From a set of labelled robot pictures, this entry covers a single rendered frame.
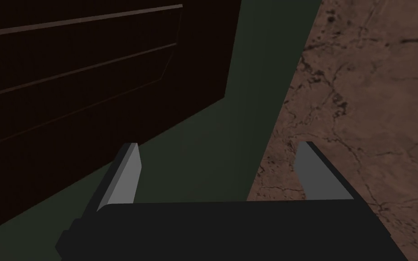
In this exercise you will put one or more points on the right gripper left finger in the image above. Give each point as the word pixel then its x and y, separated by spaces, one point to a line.
pixel 122 183

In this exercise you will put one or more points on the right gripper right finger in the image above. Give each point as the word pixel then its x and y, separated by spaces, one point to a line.
pixel 319 177

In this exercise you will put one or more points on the dark brown panelled door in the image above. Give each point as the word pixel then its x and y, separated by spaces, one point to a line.
pixel 67 94

